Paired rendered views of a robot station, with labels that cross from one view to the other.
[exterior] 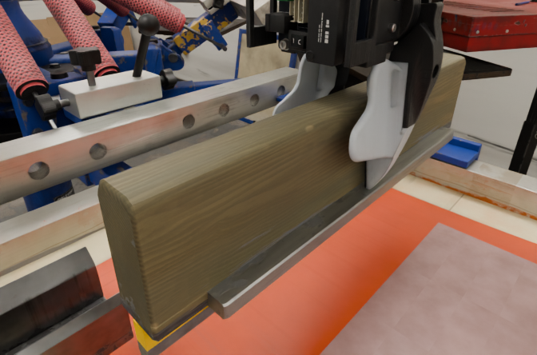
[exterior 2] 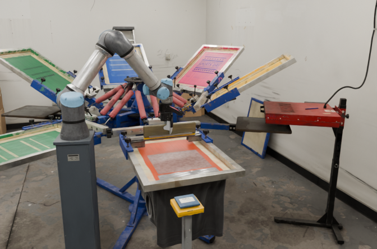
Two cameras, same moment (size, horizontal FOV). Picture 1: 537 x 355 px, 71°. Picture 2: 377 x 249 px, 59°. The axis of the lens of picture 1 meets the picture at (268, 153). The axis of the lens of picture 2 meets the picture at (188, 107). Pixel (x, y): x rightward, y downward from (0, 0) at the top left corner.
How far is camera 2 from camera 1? 2.02 m
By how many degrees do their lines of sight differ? 28
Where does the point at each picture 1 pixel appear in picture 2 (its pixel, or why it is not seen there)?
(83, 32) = (156, 107)
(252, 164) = (153, 127)
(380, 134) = (168, 128)
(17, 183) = (137, 132)
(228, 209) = (151, 129)
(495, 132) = (356, 170)
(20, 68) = (142, 114)
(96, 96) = (152, 121)
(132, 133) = not seen: hidden behind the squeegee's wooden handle
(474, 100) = (346, 151)
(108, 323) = (142, 143)
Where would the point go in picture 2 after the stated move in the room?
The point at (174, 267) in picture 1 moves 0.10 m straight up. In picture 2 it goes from (146, 132) to (146, 117)
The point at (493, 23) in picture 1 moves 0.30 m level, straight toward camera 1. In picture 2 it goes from (274, 115) to (246, 121)
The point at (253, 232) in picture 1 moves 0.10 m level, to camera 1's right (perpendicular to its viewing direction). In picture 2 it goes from (153, 133) to (166, 135)
